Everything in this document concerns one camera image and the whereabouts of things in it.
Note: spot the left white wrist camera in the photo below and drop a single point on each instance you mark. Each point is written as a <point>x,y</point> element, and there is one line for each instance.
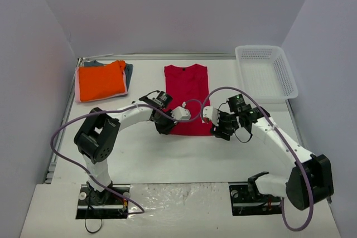
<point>180,113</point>

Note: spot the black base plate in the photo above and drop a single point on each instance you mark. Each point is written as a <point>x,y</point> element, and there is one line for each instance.
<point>243,204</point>
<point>100,205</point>

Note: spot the white foam front board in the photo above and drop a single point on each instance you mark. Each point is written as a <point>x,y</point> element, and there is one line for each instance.
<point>168,210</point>

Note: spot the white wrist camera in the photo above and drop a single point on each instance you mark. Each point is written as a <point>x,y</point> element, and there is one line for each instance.
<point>180,113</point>
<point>210,114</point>

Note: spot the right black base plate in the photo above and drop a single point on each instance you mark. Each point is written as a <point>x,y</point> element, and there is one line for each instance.
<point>243,204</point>

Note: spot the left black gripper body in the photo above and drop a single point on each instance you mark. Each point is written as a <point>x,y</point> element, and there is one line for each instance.
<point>166,126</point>

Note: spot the red t-shirt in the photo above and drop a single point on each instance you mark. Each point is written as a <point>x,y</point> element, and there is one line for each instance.
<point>188,85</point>

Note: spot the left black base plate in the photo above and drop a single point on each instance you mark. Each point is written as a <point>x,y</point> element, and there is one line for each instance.
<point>100,205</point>

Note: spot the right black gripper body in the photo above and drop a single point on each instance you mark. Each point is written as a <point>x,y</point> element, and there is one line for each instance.
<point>220,127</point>

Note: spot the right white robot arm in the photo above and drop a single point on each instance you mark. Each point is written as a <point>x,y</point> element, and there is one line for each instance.
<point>307,178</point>

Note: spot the white plastic basket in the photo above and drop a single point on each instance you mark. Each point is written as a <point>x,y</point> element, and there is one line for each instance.
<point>265,74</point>

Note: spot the orange folded t-shirt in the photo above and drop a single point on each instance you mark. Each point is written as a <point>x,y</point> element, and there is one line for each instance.
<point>100,82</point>

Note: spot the blue-grey folded t-shirt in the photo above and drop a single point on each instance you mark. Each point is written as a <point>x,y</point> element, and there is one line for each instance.
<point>128,69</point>

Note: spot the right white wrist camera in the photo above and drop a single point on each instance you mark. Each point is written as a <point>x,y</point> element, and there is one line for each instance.
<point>210,114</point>

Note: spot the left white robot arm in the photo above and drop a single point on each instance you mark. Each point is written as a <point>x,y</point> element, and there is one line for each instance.
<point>96,137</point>

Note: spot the pink folded t-shirt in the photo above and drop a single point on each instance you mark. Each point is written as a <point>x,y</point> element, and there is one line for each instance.
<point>77,87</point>

